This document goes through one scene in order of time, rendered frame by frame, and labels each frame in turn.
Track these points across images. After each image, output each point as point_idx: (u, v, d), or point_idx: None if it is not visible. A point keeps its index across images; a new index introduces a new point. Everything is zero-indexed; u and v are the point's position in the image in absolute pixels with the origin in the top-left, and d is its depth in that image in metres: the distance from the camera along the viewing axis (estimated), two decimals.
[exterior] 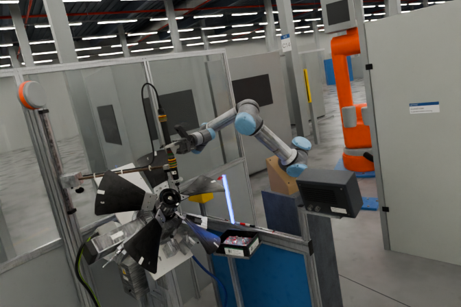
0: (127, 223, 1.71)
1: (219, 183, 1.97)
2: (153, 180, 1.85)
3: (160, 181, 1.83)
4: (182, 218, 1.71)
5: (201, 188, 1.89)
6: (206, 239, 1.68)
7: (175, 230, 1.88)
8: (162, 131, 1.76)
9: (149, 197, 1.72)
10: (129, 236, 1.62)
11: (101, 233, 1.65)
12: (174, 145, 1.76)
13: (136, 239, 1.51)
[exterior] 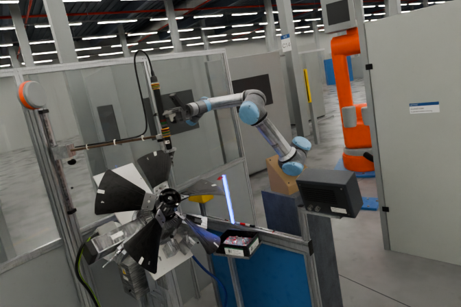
0: (127, 223, 1.71)
1: (215, 250, 1.67)
2: (186, 190, 1.90)
3: (186, 193, 1.85)
4: (156, 216, 1.65)
5: (198, 230, 1.71)
6: (141, 244, 1.52)
7: (175, 230, 1.88)
8: (156, 100, 1.73)
9: (165, 186, 1.81)
10: (129, 236, 1.62)
11: (101, 233, 1.65)
12: (171, 112, 1.73)
13: (117, 179, 1.67)
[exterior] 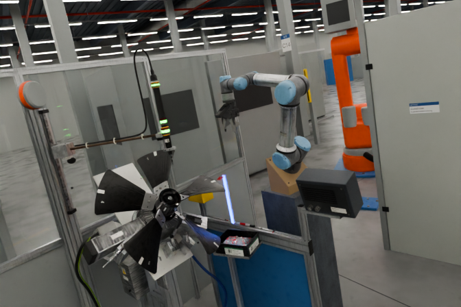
0: (127, 223, 1.71)
1: (215, 250, 1.67)
2: (186, 190, 1.90)
3: (186, 192, 1.85)
4: (156, 216, 1.65)
5: (198, 230, 1.71)
6: (141, 244, 1.52)
7: (175, 230, 1.88)
8: (155, 99, 1.73)
9: (165, 186, 1.81)
10: (129, 236, 1.62)
11: (101, 233, 1.65)
12: (235, 124, 2.10)
13: (117, 179, 1.67)
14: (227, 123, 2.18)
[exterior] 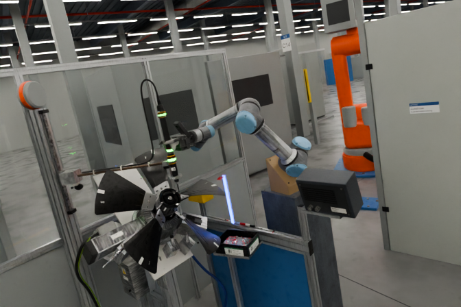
0: (127, 223, 1.71)
1: (132, 258, 1.47)
2: (191, 221, 1.78)
3: (187, 219, 1.74)
4: (146, 192, 1.71)
5: (149, 236, 1.57)
6: (115, 186, 1.66)
7: (175, 230, 1.88)
8: (162, 128, 1.75)
9: (183, 197, 1.81)
10: (129, 236, 1.62)
11: (101, 233, 1.65)
12: (173, 142, 1.75)
13: (167, 156, 1.91)
14: None
